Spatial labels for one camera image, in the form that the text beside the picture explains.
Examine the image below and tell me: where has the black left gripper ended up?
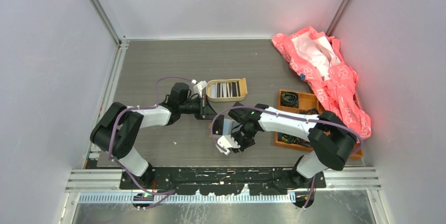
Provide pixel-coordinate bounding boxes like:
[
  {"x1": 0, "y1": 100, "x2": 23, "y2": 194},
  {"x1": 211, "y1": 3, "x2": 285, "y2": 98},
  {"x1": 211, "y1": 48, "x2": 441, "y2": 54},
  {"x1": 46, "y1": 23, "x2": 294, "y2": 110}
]
[{"x1": 179, "y1": 95, "x2": 220, "y2": 120}]

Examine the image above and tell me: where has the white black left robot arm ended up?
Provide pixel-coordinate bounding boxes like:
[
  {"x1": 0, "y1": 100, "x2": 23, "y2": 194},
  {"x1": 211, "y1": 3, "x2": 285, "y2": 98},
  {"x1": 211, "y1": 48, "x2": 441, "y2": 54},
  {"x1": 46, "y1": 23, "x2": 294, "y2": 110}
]
[{"x1": 90, "y1": 81, "x2": 216, "y2": 189}]

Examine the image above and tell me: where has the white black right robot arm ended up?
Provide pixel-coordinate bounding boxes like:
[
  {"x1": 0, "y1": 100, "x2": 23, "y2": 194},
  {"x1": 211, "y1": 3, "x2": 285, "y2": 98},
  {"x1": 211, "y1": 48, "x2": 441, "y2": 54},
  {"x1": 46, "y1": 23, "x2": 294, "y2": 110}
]
[{"x1": 211, "y1": 102, "x2": 363, "y2": 188}]

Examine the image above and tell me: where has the beige oval card tray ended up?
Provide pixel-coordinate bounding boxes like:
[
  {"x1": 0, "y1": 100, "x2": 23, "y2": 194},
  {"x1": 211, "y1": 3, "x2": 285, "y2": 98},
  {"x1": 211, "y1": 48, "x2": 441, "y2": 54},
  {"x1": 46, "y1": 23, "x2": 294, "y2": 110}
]
[{"x1": 206, "y1": 78, "x2": 248, "y2": 103}]

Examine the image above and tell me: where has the stack of cards in tray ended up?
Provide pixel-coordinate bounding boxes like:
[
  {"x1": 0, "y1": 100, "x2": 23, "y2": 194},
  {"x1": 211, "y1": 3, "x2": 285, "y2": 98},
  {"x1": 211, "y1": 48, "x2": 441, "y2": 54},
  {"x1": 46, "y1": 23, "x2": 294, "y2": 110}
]
[{"x1": 209, "y1": 82, "x2": 241, "y2": 99}]

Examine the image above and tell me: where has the dark rolled tie front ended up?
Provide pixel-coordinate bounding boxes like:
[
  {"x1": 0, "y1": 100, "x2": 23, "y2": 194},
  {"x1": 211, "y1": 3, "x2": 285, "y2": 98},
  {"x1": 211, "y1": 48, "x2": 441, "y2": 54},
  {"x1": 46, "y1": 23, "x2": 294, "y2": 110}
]
[{"x1": 278, "y1": 133, "x2": 298, "y2": 144}]

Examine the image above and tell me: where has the dark rolled tie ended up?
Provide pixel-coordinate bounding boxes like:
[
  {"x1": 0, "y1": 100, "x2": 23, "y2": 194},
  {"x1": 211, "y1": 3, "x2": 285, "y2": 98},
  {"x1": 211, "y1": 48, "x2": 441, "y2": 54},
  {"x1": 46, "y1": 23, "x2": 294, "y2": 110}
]
[
  {"x1": 301, "y1": 108, "x2": 320, "y2": 115},
  {"x1": 278, "y1": 133, "x2": 298, "y2": 144},
  {"x1": 280, "y1": 91, "x2": 299, "y2": 108}
]

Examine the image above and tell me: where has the dark rolled tie rear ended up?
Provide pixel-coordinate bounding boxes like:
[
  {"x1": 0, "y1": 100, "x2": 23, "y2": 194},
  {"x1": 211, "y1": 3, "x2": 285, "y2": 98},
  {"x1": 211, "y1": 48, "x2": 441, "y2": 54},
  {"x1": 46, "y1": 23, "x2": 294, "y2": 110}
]
[{"x1": 280, "y1": 91, "x2": 299, "y2": 108}]

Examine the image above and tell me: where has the wooden compartment organizer box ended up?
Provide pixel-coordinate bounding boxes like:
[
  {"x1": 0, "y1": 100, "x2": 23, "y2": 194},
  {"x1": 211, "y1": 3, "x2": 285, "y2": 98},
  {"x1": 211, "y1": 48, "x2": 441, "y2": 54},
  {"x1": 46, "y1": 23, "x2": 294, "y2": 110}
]
[{"x1": 273, "y1": 89, "x2": 364, "y2": 160}]

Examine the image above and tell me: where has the dark rolled tie middle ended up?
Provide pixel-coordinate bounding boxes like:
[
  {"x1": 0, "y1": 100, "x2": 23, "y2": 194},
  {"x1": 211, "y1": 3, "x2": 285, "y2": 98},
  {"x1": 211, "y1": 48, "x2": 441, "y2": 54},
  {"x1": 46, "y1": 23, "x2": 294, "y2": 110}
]
[{"x1": 301, "y1": 108, "x2": 320, "y2": 115}]

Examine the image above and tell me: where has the pink white garment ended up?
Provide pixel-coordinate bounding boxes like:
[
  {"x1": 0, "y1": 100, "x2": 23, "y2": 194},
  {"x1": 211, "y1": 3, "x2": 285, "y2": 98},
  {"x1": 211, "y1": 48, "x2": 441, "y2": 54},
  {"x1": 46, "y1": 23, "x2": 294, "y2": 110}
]
[{"x1": 271, "y1": 26, "x2": 372, "y2": 139}]

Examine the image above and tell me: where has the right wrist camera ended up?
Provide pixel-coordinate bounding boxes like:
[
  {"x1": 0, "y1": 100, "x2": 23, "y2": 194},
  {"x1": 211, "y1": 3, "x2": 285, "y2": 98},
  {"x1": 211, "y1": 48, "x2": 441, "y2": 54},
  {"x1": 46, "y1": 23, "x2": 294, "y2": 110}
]
[{"x1": 216, "y1": 135, "x2": 240, "y2": 156}]

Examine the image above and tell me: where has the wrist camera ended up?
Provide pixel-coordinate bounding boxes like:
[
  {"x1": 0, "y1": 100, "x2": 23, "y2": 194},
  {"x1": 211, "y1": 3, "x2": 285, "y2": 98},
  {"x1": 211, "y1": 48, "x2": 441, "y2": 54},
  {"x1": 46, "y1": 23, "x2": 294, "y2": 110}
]
[
  {"x1": 191, "y1": 79, "x2": 208, "y2": 97},
  {"x1": 216, "y1": 135, "x2": 240, "y2": 156}
]

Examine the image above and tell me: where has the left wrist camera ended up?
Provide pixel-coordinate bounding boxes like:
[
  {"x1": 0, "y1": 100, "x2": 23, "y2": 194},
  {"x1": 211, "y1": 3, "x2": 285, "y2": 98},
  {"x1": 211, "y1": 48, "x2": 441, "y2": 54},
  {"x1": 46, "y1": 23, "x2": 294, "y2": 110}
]
[{"x1": 191, "y1": 79, "x2": 208, "y2": 97}]

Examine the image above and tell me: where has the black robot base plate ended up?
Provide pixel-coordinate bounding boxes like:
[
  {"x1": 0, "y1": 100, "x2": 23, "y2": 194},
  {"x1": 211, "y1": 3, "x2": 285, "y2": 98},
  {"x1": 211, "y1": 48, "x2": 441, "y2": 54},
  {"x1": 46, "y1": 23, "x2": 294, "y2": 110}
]
[{"x1": 139, "y1": 167, "x2": 310, "y2": 196}]

